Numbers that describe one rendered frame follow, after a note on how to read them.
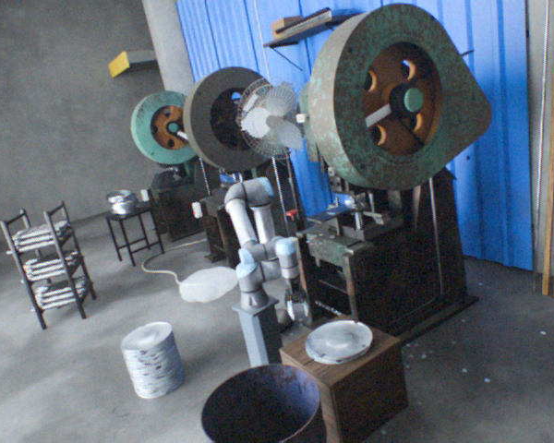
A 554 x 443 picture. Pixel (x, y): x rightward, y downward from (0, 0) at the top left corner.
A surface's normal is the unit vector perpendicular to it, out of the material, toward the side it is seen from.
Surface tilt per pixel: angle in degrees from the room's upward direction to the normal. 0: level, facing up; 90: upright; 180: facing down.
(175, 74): 90
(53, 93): 90
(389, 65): 90
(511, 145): 90
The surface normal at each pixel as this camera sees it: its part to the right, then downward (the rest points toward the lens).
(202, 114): 0.47, 0.16
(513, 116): -0.84, 0.30
